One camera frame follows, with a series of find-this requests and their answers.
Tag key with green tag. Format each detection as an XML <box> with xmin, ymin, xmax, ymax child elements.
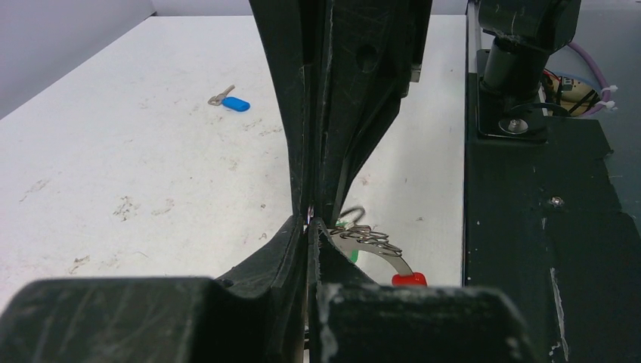
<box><xmin>332</xmin><ymin>219</ymin><xmax>359</xmax><ymax>263</ymax></box>

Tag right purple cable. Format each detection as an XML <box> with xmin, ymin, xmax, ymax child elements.
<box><xmin>565</xmin><ymin>41</ymin><xmax>618</xmax><ymax>118</ymax></box>

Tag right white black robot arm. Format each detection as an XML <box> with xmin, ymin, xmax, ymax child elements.
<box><xmin>250</xmin><ymin>1</ymin><xmax>581</xmax><ymax>225</ymax></box>

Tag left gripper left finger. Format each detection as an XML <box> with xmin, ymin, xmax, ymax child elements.
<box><xmin>1</xmin><ymin>217</ymin><xmax>306</xmax><ymax>362</ymax></box>

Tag metal keyring with red handle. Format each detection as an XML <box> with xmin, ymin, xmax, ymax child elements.
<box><xmin>329</xmin><ymin>206</ymin><xmax>428</xmax><ymax>287</ymax></box>

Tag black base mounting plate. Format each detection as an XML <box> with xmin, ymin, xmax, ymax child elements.
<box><xmin>463</xmin><ymin>71</ymin><xmax>640</xmax><ymax>362</ymax></box>

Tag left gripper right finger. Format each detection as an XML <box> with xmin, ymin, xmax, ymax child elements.
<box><xmin>308</xmin><ymin>218</ymin><xmax>539</xmax><ymax>362</ymax></box>

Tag key with blue tag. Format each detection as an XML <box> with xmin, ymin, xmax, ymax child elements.
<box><xmin>207</xmin><ymin>85</ymin><xmax>251</xmax><ymax>112</ymax></box>

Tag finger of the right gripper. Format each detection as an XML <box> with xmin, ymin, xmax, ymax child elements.
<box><xmin>311</xmin><ymin>1</ymin><xmax>432</xmax><ymax>226</ymax></box>
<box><xmin>250</xmin><ymin>1</ymin><xmax>310</xmax><ymax>219</ymax></box>

